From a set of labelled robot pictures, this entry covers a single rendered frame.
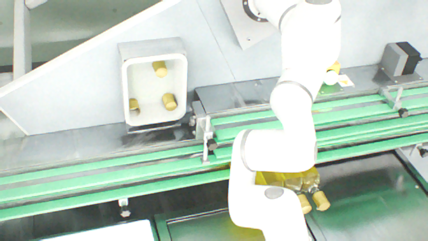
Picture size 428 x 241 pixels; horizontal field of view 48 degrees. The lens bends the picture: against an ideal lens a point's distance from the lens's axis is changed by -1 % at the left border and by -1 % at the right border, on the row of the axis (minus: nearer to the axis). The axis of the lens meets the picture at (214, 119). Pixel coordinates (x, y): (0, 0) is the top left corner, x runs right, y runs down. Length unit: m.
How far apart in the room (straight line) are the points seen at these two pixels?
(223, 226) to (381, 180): 0.60
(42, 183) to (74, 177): 0.08
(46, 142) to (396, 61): 1.11
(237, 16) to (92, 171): 0.58
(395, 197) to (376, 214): 0.11
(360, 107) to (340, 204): 0.33
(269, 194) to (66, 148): 0.69
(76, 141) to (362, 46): 0.94
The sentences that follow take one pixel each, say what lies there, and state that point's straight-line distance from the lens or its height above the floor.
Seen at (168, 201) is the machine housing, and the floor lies 0.91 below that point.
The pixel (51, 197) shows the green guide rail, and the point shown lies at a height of 0.92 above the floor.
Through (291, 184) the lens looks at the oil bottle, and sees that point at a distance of 1.38.
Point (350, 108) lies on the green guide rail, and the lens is 1.52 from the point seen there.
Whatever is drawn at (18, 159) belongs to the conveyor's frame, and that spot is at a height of 0.85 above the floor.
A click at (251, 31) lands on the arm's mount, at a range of 1.37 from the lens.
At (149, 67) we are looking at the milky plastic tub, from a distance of 1.36.
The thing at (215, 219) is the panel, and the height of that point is 1.04.
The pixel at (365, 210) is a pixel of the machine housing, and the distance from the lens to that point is 1.64.
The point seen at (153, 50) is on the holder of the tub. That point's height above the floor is 0.81.
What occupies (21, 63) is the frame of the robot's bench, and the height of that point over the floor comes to 0.58.
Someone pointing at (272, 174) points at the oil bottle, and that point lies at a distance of 1.39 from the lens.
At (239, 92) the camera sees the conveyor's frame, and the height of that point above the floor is 0.81.
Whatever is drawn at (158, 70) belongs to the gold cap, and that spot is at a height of 0.81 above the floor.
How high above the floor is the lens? 1.87
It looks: 46 degrees down
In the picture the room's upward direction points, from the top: 155 degrees clockwise
